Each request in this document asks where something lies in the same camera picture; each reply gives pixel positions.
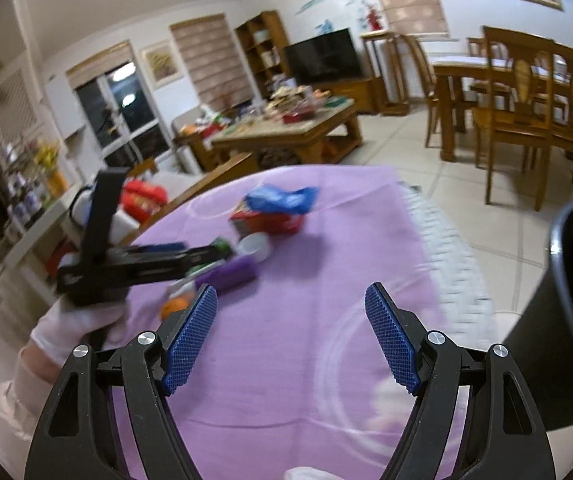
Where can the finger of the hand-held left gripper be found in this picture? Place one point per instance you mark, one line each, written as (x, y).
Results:
(166, 264)
(166, 248)

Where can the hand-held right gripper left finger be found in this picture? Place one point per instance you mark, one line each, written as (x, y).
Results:
(191, 340)

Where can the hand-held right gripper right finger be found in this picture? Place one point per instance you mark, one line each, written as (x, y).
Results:
(394, 345)

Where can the black bin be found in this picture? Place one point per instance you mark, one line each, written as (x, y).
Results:
(566, 335)

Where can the person's left forearm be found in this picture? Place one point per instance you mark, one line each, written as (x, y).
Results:
(21, 390)

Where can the person's left hand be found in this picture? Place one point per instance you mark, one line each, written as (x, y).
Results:
(66, 327)

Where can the small orange object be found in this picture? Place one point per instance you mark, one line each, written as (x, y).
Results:
(174, 308)

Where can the red box in shelf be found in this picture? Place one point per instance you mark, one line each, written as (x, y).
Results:
(61, 255)

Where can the red pillow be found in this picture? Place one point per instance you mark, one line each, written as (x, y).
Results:
(144, 200)

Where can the purple bottle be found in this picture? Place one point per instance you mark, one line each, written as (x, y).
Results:
(231, 272)

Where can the white shelf unit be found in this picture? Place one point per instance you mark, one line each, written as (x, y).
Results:
(21, 260)

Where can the wooden sofa white cushions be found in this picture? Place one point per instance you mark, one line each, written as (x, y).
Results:
(201, 180)

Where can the white round cup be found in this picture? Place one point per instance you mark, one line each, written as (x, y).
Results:
(255, 246)

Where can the orange vase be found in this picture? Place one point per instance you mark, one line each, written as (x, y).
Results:
(57, 182)

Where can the wooden armchair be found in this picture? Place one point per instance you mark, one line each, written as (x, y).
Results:
(191, 145)

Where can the blue and red snack packet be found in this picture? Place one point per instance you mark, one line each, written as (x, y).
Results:
(271, 222)

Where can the purple tablecloth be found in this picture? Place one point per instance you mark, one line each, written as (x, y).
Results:
(291, 285)

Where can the blue crumpled packet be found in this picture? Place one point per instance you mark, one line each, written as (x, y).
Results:
(281, 199)

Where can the yellow flowers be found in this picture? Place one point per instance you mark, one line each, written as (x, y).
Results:
(46, 155)

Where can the glass balcony door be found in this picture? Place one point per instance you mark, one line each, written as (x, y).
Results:
(121, 110)

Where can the white cloth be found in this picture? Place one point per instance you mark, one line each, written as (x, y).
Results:
(309, 474)

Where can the wooden coffee table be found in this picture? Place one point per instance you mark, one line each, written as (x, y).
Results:
(286, 135)

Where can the sunflower painting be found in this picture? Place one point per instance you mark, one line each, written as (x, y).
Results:
(162, 63)

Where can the white lattice cabinet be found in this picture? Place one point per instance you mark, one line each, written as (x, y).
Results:
(14, 105)

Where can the door roller blind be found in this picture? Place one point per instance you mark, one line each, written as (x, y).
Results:
(99, 60)

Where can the wooden bookshelf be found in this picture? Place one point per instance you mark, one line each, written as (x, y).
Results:
(261, 50)

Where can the wooden television stand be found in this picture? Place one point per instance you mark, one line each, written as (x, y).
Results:
(351, 95)

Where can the wide wooden dining chair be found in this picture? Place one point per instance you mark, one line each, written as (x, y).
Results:
(516, 135)

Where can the black television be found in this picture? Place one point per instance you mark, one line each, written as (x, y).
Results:
(321, 57)

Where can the tall wooden plant stand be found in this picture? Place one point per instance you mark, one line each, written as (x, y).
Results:
(384, 75)

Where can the wooden dining table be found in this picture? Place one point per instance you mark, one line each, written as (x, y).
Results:
(456, 75)

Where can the red flower vase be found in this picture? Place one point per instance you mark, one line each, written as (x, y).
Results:
(374, 17)

